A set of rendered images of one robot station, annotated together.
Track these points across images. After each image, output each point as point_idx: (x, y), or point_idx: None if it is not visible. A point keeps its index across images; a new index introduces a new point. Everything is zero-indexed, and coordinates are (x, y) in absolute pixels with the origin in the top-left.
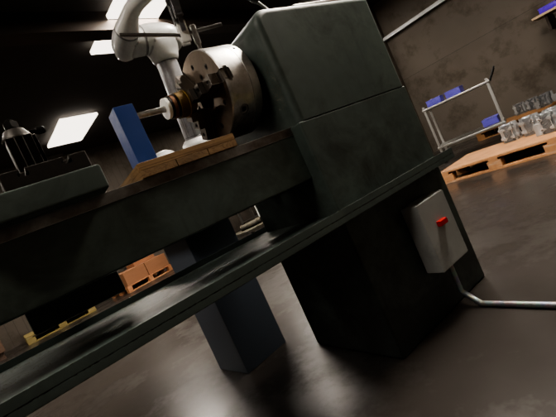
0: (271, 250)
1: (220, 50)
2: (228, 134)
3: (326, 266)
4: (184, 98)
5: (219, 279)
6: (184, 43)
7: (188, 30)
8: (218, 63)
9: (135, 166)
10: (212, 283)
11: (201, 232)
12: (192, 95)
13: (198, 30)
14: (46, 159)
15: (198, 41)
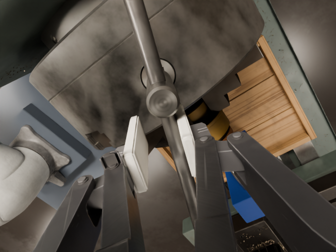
0: (283, 28)
1: (227, 3)
2: (266, 41)
3: None
4: (224, 114)
5: (302, 67)
6: (146, 141)
7: (184, 116)
8: (262, 21)
9: (308, 141)
10: (305, 72)
11: None
12: (228, 97)
13: (162, 69)
14: (275, 251)
15: (170, 77)
